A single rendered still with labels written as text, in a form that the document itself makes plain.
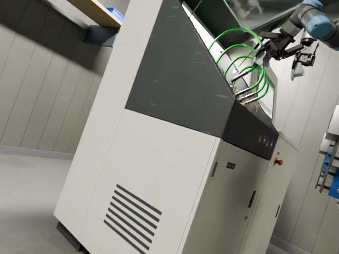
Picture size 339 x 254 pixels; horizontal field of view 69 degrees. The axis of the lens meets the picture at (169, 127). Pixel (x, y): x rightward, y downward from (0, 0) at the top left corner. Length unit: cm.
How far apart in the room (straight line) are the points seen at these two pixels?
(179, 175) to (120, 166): 35
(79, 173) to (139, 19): 92
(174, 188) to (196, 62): 54
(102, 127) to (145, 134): 32
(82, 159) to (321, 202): 236
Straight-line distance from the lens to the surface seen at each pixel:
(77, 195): 149
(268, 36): 131
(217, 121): 96
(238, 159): 115
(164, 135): 108
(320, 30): 115
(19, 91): 289
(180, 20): 129
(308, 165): 300
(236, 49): 192
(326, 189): 91
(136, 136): 119
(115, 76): 145
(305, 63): 148
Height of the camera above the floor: 74
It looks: 1 degrees up
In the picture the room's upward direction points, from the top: 19 degrees clockwise
